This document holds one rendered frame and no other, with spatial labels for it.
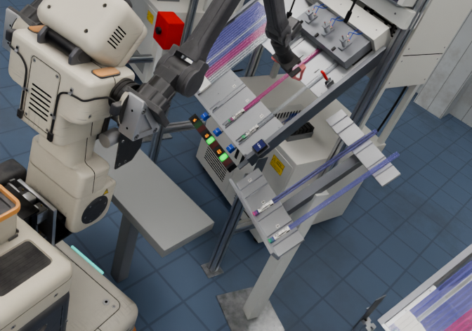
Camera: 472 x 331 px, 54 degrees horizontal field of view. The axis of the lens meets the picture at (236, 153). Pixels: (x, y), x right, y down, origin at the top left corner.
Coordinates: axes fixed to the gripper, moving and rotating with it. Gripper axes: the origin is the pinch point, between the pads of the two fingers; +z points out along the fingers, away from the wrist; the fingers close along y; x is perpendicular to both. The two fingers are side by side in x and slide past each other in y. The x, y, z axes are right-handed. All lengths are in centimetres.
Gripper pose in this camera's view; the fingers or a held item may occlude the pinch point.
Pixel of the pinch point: (292, 71)
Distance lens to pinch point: 183.0
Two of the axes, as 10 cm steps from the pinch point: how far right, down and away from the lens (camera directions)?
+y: -5.1, -6.6, 5.5
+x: -7.8, 6.3, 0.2
